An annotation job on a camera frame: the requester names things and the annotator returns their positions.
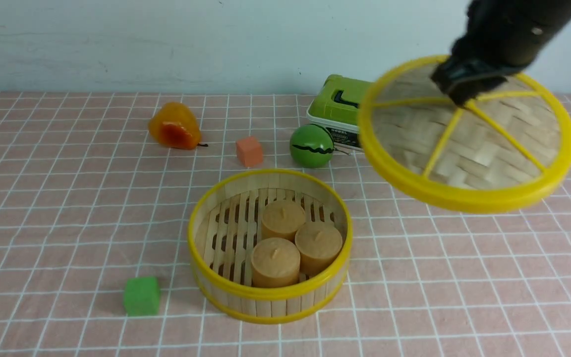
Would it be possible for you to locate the green white plastic box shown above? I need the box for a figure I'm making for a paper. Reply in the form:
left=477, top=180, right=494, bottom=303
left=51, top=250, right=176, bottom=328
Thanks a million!
left=306, top=74, right=372, bottom=151

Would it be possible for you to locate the tan cylinder bun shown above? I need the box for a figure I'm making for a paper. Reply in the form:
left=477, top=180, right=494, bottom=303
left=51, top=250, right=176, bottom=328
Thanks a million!
left=251, top=238, right=300, bottom=289
left=294, top=221, right=343, bottom=276
left=261, top=200, right=307, bottom=242

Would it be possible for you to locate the yellow bamboo steamer basket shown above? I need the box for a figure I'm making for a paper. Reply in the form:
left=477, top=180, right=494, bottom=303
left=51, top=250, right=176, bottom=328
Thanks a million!
left=187, top=169, right=353, bottom=324

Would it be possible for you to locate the yellow woven steamer lid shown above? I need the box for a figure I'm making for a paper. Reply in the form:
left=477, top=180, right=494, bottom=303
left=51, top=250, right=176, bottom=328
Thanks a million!
left=357, top=55, right=571, bottom=213

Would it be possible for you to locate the green foam cube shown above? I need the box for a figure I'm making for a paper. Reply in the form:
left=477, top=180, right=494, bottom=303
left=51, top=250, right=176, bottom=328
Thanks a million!
left=123, top=276, right=161, bottom=317

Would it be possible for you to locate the orange toy pear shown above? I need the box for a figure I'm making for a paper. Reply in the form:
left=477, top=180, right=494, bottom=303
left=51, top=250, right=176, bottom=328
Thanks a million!
left=148, top=102, right=208, bottom=151

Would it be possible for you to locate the tan cylinder bun back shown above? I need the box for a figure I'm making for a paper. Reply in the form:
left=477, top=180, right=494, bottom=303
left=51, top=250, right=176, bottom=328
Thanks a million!
left=261, top=200, right=307, bottom=242

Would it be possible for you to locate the tan cylinder bun right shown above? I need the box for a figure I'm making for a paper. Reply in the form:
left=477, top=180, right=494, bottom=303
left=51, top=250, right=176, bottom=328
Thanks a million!
left=294, top=221, right=343, bottom=276

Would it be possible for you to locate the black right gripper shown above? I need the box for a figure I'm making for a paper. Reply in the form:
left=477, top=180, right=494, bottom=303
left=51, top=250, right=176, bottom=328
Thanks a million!
left=430, top=0, right=554, bottom=107

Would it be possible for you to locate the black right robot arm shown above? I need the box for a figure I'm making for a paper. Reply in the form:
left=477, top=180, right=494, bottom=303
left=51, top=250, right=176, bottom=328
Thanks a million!
left=431, top=0, right=571, bottom=108

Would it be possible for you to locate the orange foam cube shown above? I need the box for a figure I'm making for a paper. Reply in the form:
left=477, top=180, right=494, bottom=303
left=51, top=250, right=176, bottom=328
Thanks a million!
left=236, top=136, right=264, bottom=168

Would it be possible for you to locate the green toy watermelon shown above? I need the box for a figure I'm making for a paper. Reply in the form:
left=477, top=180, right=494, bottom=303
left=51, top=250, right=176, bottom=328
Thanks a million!
left=289, top=123, right=336, bottom=169

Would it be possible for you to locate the tan cylinder bun front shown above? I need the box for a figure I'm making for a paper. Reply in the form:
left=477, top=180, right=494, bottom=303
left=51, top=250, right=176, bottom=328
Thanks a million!
left=251, top=238, right=300, bottom=289

